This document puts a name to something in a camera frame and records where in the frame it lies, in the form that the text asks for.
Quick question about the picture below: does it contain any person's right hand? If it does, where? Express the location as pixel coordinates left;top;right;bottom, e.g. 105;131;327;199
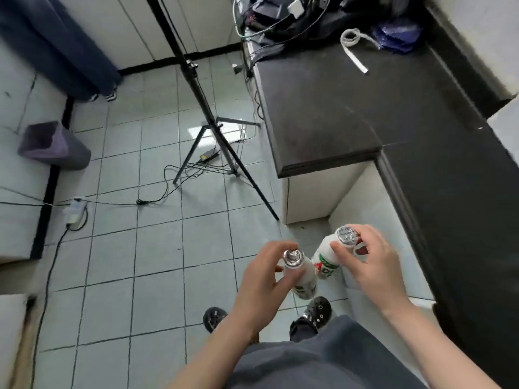
330;224;411;319

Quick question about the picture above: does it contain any person's left hand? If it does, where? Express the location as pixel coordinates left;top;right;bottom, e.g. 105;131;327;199
231;240;307;335

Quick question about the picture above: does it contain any white bottle green label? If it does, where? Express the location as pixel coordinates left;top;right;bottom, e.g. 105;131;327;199
282;249;319;300

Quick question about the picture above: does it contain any white bottle red label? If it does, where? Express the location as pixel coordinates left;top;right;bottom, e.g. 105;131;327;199
311;225;369;280

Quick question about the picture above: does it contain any person's left forearm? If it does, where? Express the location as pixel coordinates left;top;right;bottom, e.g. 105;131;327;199
167;315;263;389

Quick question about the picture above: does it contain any person's right forearm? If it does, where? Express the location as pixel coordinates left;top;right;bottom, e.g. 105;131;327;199
380;299;503;389

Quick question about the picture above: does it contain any person's black right shoe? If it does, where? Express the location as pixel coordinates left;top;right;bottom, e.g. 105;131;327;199
289;296;332;343

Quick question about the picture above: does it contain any person's black shoe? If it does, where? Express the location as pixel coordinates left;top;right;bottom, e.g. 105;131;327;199
289;296;332;343
202;306;229;334

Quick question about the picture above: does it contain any person's grey shirt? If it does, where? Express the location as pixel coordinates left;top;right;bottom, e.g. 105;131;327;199
226;315;428;389

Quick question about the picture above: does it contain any person's black left shoe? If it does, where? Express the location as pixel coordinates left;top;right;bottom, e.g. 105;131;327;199
202;306;229;334

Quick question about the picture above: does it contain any black tripod stand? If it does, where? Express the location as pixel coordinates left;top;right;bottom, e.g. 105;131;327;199
144;0;281;222

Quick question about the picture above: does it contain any white power adapter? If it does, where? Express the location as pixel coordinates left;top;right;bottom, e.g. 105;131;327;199
64;197;88;230

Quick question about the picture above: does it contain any purple plastic bag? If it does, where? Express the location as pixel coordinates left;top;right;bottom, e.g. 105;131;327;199
372;18;425;55

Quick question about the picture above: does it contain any black bag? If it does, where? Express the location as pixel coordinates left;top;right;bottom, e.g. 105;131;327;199
242;0;410;57

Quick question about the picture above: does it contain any purple trash bin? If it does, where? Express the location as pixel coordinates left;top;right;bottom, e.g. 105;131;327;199
18;121;92;171

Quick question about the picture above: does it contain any black cable tangle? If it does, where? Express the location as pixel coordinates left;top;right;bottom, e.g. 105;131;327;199
135;125;262;207

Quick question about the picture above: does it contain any white strap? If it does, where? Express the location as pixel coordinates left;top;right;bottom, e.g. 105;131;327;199
340;28;370;74

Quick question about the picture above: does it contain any black floor cable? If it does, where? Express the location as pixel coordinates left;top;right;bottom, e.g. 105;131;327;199
31;206;89;389

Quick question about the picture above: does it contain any green cable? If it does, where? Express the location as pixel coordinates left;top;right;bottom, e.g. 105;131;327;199
232;0;334;40

